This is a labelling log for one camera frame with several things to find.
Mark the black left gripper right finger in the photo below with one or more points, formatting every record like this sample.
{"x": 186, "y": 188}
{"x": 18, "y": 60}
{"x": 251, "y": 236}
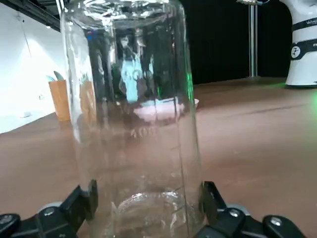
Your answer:
{"x": 230, "y": 223}

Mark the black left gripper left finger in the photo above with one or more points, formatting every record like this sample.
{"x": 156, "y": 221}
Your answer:
{"x": 62, "y": 220}

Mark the clear glass jar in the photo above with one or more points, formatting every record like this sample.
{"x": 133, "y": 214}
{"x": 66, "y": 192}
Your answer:
{"x": 138, "y": 153}

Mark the pink plate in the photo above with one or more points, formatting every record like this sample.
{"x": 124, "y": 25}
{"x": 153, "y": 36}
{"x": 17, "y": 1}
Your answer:
{"x": 161, "y": 111}

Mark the light-blue spoon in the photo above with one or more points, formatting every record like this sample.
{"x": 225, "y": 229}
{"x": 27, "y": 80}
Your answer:
{"x": 50, "y": 78}

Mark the grey-green spoon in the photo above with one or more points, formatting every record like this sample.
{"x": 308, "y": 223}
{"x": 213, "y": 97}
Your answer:
{"x": 59, "y": 75}

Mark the silver metal rod stand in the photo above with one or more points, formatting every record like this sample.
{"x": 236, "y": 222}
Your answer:
{"x": 252, "y": 44}

